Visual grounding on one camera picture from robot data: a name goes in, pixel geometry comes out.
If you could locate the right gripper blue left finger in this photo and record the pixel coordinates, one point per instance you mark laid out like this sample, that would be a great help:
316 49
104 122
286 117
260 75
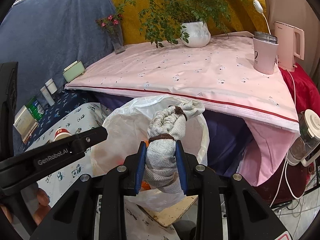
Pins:
139 173

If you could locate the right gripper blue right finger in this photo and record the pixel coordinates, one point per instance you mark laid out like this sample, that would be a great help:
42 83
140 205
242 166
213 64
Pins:
180 166

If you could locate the grey white knotted cloth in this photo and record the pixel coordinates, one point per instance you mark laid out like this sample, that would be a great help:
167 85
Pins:
165 129

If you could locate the white lined trash bin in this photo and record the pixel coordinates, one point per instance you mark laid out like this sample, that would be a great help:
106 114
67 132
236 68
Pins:
127 127

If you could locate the person's left hand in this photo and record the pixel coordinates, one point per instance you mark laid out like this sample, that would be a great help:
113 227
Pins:
42 209

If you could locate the wooden board under bin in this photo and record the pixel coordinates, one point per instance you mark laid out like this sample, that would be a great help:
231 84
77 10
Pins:
171 214

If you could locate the red paper cup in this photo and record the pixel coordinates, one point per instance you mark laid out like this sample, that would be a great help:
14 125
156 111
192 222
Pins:
61 133

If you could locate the green striped can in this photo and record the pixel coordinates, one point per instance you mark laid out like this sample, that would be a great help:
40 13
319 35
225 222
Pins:
35 108

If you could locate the white tall tube bottle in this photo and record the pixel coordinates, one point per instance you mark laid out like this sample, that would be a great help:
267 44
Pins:
47 95

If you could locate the navy patterned cloth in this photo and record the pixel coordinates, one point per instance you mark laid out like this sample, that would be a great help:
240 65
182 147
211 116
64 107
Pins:
69 100

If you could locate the pink bed sheet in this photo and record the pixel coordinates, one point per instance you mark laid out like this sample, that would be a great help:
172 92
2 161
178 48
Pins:
222 76

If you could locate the white round jar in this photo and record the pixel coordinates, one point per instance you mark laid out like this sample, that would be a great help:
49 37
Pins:
51 86

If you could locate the phone on left gripper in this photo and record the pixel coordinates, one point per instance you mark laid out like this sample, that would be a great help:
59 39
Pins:
8 99

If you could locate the mint green tissue box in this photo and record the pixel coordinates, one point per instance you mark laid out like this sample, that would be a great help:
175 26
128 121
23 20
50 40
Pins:
73 71

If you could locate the white blender appliance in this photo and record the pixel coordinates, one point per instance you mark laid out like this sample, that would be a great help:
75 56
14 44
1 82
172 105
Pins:
305 149

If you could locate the pink insulated mug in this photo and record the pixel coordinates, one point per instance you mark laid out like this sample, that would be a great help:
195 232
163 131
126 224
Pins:
265 52

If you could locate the white potted green plant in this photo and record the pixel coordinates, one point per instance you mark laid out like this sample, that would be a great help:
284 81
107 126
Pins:
166 20

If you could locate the mustard yellow blanket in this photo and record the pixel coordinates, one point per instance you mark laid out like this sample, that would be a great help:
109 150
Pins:
244 17

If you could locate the glass vase pink flowers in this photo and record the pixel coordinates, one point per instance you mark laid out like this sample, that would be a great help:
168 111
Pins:
112 25

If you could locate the pink electric kettle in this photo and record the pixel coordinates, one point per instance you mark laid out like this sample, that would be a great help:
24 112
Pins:
291 45

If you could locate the white lamp cord switch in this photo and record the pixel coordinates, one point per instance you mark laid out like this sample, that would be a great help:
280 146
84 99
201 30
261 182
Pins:
258 7

